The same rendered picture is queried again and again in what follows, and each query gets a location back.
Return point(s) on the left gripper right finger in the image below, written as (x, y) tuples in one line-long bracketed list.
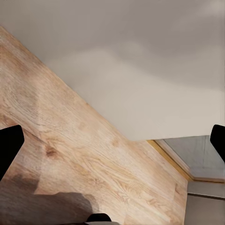
[(217, 139)]

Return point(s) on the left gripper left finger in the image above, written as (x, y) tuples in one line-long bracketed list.
[(11, 141)]

